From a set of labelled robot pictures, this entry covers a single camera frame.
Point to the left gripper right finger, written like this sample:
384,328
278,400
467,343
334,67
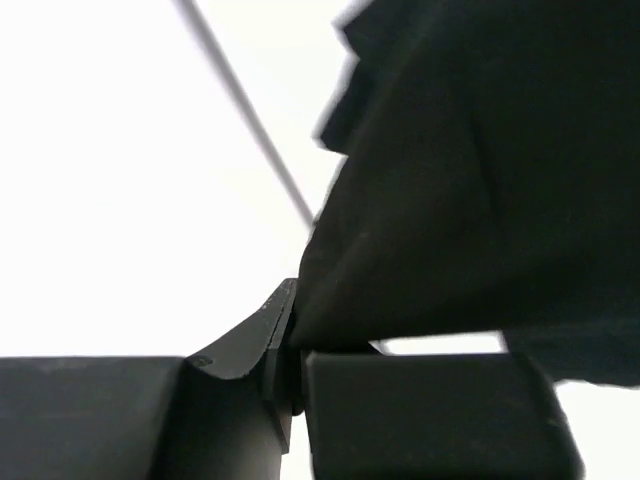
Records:
463,416

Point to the black trousers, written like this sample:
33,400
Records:
491,182

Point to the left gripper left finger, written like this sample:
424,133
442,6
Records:
222,413

